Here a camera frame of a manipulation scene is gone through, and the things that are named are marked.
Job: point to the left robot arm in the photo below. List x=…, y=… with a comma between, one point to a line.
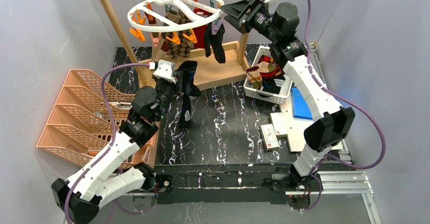
x=84, y=193

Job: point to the striped sock in basket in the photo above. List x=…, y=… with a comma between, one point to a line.
x=254, y=77

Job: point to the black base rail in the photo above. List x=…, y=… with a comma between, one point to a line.
x=210, y=184

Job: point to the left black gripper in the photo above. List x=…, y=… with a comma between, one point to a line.
x=178, y=80

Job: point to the wooden hanger rack frame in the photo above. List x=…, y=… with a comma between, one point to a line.
x=209, y=73

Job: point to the black sock with blue print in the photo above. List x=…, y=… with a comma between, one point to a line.
x=192, y=91

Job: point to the white round clip hanger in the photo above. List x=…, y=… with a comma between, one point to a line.
x=158, y=9

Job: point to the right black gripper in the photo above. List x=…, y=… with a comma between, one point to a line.
x=246, y=13

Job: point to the orange clothes peg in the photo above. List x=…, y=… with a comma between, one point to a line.
x=137, y=34

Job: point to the white flat board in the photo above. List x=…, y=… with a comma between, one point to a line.
x=295, y=127

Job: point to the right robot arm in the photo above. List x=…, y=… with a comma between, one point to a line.
x=331, y=120

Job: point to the blue folder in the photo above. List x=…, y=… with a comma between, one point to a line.
x=299, y=105

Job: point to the white perforated laundry basket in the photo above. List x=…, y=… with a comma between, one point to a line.
x=275, y=90

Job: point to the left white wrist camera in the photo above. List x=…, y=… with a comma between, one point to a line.
x=163, y=69

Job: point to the brown argyle sock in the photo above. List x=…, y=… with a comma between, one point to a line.
x=186, y=45

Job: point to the peach mesh file organizer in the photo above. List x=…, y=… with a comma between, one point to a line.
x=79, y=126

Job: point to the yellow-orange clothes peg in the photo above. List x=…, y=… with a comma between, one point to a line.
x=172, y=37

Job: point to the red sock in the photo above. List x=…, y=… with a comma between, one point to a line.
x=200, y=31

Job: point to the small white red box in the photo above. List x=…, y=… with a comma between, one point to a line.
x=269, y=139
x=278, y=122

